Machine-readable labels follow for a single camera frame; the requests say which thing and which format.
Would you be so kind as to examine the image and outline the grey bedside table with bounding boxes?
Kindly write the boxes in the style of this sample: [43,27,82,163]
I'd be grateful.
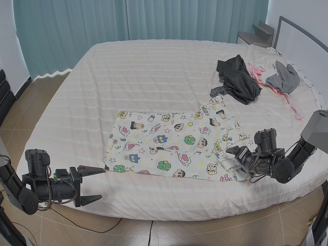
[236,20,275,47]

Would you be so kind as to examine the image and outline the pink garment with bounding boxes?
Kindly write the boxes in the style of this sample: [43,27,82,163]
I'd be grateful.
[247,63,305,120]

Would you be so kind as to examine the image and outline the blue-green curtain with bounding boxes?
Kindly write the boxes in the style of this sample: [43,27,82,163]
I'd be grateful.
[13,0,271,79]

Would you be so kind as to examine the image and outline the bed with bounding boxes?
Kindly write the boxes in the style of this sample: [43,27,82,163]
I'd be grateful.
[16,16,328,222]

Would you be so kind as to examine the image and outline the black garment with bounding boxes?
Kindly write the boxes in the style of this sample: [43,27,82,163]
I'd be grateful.
[216,54,262,105]

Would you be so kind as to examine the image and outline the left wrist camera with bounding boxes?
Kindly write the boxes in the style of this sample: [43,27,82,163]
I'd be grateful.
[53,169,70,183]

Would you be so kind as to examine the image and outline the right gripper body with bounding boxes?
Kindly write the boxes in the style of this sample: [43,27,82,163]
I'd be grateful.
[234,146,272,177]

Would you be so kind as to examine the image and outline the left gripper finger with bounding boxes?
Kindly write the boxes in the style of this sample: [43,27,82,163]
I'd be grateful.
[80,195,103,208]
[78,165,106,178]

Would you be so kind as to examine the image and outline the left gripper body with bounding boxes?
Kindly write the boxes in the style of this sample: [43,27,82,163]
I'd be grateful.
[48,167,83,208]

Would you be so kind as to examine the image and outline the white printed pyjama top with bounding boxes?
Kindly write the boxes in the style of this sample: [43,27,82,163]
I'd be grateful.
[102,96,251,183]

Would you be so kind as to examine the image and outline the dark grey garment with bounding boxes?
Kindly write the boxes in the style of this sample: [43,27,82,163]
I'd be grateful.
[210,86,228,97]

